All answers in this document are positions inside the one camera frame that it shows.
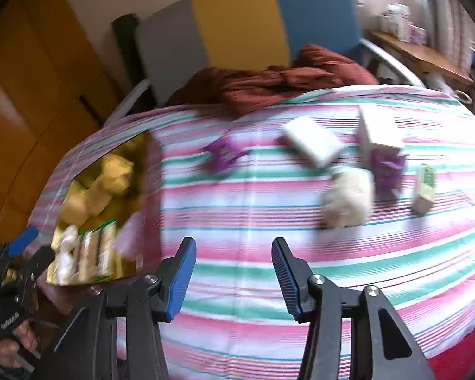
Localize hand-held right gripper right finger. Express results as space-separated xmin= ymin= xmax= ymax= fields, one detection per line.
xmin=271 ymin=237 xmax=436 ymax=380

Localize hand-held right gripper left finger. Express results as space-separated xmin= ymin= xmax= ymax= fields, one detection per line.
xmin=43 ymin=237 xmax=197 ymax=380

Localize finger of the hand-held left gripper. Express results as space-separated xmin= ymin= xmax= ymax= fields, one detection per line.
xmin=6 ymin=225 xmax=39 ymax=258
xmin=22 ymin=245 xmax=57 ymax=286

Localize white fluffy bundle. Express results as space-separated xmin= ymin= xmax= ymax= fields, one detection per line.
xmin=322 ymin=168 xmax=375 ymax=227
xmin=54 ymin=225 xmax=80 ymax=282

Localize green edged biscuit packs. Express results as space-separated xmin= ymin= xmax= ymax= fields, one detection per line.
xmin=77 ymin=221 xmax=118 ymax=282

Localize gold metal tin box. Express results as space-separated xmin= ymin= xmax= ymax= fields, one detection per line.
xmin=45 ymin=132 xmax=163 ymax=286

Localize purple snack packet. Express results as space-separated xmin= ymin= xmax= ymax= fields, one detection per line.
xmin=370 ymin=148 xmax=408 ymax=199
xmin=201 ymin=135 xmax=247 ymax=172

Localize small green white box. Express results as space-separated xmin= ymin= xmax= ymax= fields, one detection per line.
xmin=412 ymin=164 xmax=438 ymax=215

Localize beige tall carton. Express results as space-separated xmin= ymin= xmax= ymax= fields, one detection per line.
xmin=358 ymin=105 xmax=405 ymax=160

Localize person's left hand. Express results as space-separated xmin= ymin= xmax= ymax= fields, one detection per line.
xmin=0 ymin=317 xmax=40 ymax=377

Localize striped pink green cloth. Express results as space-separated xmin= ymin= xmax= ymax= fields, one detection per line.
xmin=28 ymin=85 xmax=475 ymax=380

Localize wooden wardrobe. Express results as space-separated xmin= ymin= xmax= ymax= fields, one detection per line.
xmin=0 ymin=0 xmax=123 ymax=246

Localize red cloth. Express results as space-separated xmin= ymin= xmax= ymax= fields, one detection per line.
xmin=429 ymin=340 xmax=475 ymax=380

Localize reddish brown cloth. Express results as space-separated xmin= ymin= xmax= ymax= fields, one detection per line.
xmin=168 ymin=43 xmax=378 ymax=116

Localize grey yellow blue chair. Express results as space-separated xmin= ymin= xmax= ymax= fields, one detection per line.
xmin=103 ymin=0 xmax=424 ymax=127

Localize wooden side table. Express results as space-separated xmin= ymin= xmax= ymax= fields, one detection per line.
xmin=370 ymin=29 xmax=475 ymax=86

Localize small purple carton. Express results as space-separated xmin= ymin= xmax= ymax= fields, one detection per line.
xmin=409 ymin=26 xmax=428 ymax=45

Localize white carton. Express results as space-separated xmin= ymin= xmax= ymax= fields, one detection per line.
xmin=382 ymin=4 xmax=413 ymax=41

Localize patterned curtain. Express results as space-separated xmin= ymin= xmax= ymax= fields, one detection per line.
xmin=423 ymin=0 xmax=475 ymax=73

